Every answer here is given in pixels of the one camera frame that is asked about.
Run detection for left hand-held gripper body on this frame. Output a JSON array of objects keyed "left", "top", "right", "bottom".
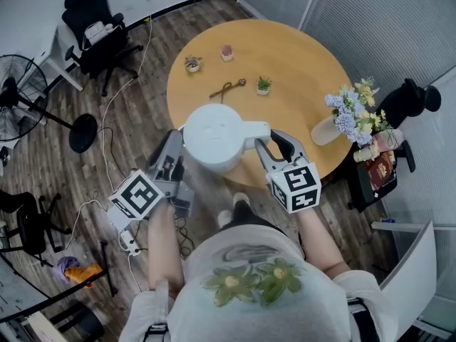
[{"left": 108, "top": 154, "right": 196, "bottom": 222}]

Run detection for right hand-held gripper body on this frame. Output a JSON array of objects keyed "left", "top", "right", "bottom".
[{"left": 263, "top": 155, "right": 322, "bottom": 215}]

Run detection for white electric kettle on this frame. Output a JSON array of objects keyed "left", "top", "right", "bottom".
[{"left": 182, "top": 103, "right": 271, "bottom": 174}]

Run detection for person's left forearm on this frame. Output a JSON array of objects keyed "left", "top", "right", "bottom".
[{"left": 147, "top": 201, "right": 187, "bottom": 299}]

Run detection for person's right forearm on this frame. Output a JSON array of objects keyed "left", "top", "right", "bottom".
[{"left": 295, "top": 210, "right": 352, "bottom": 281}]

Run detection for white power strip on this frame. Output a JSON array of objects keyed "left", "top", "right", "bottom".
[{"left": 119, "top": 229, "right": 142, "bottom": 258}]

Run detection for person's dark trousers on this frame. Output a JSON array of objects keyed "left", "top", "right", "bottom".
[{"left": 229, "top": 199, "right": 286, "bottom": 235}]

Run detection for blue and yellow flower bouquet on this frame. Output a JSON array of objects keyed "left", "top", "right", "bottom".
[{"left": 324, "top": 76, "right": 395, "bottom": 147}]

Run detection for small potted green plant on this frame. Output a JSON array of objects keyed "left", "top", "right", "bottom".
[{"left": 255, "top": 76, "right": 273, "bottom": 96}]

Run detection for black standing fan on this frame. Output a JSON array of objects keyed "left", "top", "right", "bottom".
[{"left": 0, "top": 53, "right": 99, "bottom": 155}]

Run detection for small potted plant thin leaves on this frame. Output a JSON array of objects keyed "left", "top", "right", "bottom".
[{"left": 183, "top": 54, "right": 204, "bottom": 73}]

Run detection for red gift box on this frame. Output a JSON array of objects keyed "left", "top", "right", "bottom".
[{"left": 366, "top": 152, "right": 397, "bottom": 192}]

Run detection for pink bag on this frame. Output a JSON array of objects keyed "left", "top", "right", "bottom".
[{"left": 372, "top": 128, "right": 405, "bottom": 152}]

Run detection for orange cloth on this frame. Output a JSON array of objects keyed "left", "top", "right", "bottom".
[{"left": 63, "top": 264, "right": 104, "bottom": 288}]

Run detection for purple cloth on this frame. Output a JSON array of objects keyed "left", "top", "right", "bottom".
[{"left": 53, "top": 256, "right": 81, "bottom": 281}]

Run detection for black mesh office chair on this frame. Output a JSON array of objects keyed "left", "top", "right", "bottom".
[{"left": 0, "top": 190, "right": 72, "bottom": 266}]

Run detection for black office chair with headrest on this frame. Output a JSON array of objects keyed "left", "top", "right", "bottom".
[{"left": 61, "top": 0, "right": 144, "bottom": 98}]

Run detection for black office chair with boxes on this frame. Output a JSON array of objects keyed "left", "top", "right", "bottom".
[{"left": 347, "top": 78, "right": 442, "bottom": 213}]

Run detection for person's white flower-print shirt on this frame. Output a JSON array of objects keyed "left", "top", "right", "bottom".
[{"left": 119, "top": 224, "right": 403, "bottom": 342}]

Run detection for white devices on chair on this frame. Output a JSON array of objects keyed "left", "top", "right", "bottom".
[{"left": 83, "top": 21, "right": 120, "bottom": 46}]

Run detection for white desk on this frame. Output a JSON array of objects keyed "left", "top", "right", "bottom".
[{"left": 38, "top": 23, "right": 85, "bottom": 92}]

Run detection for black stool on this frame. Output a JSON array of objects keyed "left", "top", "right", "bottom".
[{"left": 49, "top": 301, "right": 106, "bottom": 342}]

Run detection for white partition board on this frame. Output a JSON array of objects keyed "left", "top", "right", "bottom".
[{"left": 372, "top": 221, "right": 437, "bottom": 334}]

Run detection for white looped cable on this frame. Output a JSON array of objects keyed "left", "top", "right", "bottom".
[{"left": 62, "top": 199, "right": 108, "bottom": 254}]

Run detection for long white cable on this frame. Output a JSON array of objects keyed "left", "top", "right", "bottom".
[{"left": 100, "top": 12, "right": 155, "bottom": 209}]

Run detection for white power strip cable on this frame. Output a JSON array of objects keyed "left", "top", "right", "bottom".
[{"left": 127, "top": 254, "right": 143, "bottom": 294}]

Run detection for black harness strap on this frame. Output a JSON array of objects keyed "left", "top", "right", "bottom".
[
  {"left": 347, "top": 297, "right": 378, "bottom": 342},
  {"left": 144, "top": 322, "right": 170, "bottom": 342}
]

